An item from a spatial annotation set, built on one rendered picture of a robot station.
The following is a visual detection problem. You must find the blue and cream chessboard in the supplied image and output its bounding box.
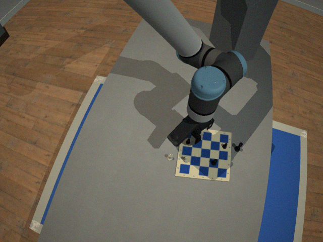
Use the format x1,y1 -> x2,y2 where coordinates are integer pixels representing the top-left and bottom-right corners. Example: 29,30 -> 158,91
175,129 -> 232,182

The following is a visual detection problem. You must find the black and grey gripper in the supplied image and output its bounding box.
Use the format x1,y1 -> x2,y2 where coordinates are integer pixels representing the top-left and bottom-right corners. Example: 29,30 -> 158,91
190,118 -> 214,145

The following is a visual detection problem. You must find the white bishop chess piece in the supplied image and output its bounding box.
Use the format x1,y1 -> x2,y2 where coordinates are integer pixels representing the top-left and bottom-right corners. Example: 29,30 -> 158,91
167,154 -> 173,161

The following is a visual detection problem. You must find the black rook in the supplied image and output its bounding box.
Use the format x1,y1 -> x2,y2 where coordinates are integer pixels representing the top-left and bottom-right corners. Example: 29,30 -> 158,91
211,159 -> 218,166

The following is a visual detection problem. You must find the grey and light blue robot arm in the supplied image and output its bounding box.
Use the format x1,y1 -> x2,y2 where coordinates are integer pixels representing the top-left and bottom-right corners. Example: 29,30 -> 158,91
123,0 -> 247,147

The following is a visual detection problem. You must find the black king chess piece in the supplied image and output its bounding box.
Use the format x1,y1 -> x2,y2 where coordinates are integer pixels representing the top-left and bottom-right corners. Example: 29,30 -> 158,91
235,143 -> 243,152

